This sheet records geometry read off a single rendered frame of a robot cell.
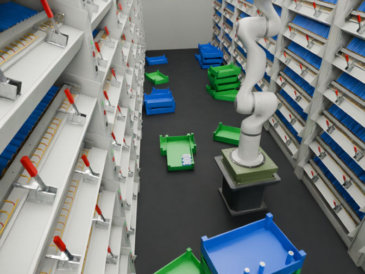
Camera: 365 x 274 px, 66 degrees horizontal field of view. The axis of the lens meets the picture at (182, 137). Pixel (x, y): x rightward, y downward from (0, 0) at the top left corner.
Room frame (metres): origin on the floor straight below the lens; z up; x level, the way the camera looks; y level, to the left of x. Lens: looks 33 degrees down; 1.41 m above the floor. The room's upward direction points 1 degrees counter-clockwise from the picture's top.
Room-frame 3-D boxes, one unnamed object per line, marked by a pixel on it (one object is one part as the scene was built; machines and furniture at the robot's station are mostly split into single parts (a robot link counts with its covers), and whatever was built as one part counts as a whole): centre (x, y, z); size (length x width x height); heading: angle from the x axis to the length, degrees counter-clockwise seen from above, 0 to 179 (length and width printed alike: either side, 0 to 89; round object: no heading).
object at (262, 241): (0.62, -0.24, 0.52); 0.30 x 0.20 x 0.08; 111
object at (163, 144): (2.02, 0.04, 0.04); 0.30 x 0.20 x 0.08; 95
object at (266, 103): (1.40, -0.43, 0.67); 0.19 x 0.12 x 0.24; 92
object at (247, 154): (1.39, -0.40, 0.46); 0.19 x 0.19 x 0.18
